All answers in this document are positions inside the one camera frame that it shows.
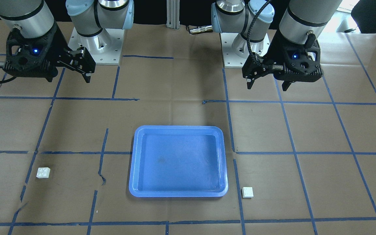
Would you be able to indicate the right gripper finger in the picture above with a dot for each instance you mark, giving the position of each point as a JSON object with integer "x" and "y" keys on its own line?
{"x": 87, "y": 77}

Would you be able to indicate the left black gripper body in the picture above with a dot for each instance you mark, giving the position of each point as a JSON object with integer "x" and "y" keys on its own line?
{"x": 274, "y": 49}

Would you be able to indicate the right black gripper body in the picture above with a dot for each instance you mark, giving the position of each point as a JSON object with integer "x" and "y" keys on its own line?
{"x": 58, "y": 41}

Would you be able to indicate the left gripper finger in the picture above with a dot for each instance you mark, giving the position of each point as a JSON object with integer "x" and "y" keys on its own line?
{"x": 286, "y": 85}
{"x": 250, "y": 82}

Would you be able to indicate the white block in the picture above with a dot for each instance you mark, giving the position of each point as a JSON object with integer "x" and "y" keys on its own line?
{"x": 247, "y": 192}
{"x": 43, "y": 172}

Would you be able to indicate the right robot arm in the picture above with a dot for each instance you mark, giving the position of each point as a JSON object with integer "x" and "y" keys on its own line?
{"x": 89, "y": 17}

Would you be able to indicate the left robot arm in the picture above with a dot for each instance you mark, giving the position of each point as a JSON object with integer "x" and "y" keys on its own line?
{"x": 252, "y": 20}

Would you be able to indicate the blue plastic tray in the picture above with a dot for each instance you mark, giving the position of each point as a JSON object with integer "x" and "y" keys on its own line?
{"x": 178, "y": 161}

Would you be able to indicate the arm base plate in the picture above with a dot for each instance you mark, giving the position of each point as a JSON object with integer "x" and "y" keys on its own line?
{"x": 105, "y": 48}
{"x": 235, "y": 51}

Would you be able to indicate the silver cable connector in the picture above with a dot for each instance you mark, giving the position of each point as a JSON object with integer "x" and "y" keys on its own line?
{"x": 200, "y": 29}

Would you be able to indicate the aluminium frame post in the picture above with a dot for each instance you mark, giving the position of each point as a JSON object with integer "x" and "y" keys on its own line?
{"x": 173, "y": 14}

